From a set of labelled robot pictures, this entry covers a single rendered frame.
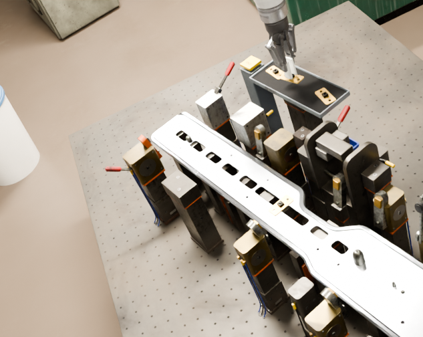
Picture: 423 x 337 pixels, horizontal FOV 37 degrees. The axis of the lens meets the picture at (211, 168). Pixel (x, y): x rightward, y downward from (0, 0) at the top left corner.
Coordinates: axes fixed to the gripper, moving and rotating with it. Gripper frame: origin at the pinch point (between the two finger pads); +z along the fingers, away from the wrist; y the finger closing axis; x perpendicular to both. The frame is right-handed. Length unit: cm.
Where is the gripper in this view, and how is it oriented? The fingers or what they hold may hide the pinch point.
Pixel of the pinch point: (289, 67)
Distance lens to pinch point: 214.2
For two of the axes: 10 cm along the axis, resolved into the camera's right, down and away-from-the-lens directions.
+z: 3.0, 6.8, 6.7
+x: 6.9, 3.2, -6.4
